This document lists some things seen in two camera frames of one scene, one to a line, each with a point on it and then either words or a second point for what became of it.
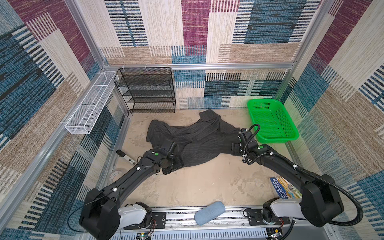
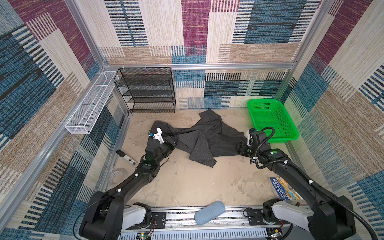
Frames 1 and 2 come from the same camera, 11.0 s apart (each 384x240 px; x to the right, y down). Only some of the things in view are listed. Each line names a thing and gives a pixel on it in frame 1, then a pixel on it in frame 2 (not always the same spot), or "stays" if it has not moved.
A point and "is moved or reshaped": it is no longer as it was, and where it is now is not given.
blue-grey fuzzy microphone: [209, 212] stays
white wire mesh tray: [83, 120] stays
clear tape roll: [115, 175] stays
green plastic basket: [275, 123] stays
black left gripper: [179, 163] to [169, 144]
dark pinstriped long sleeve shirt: [211, 138] is moved or reshaped
